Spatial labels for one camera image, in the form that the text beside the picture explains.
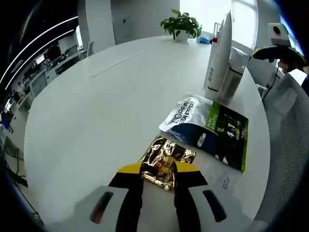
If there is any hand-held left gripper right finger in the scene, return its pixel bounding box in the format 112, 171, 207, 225
173, 161, 245, 232

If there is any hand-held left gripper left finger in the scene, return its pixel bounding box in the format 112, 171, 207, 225
71, 162, 145, 232

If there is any gold foil skincare sachet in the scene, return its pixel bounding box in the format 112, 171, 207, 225
137, 134, 197, 193

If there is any white skincare tube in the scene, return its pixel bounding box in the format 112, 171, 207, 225
208, 9, 234, 94

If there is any dark blue skincare sachet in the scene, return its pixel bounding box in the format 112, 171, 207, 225
168, 122, 229, 165

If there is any small clear-capped skincare bottle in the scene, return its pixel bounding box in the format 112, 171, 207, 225
221, 47, 249, 104

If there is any tall red-collared skincare bottle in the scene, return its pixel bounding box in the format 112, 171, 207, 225
203, 21, 225, 91

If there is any green black skincare packet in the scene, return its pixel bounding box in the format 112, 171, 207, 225
158, 96, 249, 173

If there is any white mesh office chair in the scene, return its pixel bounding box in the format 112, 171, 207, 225
255, 72, 309, 218

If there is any potted green plant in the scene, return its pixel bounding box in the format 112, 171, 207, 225
160, 9, 202, 44

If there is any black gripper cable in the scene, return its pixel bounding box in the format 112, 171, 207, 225
262, 66, 282, 100

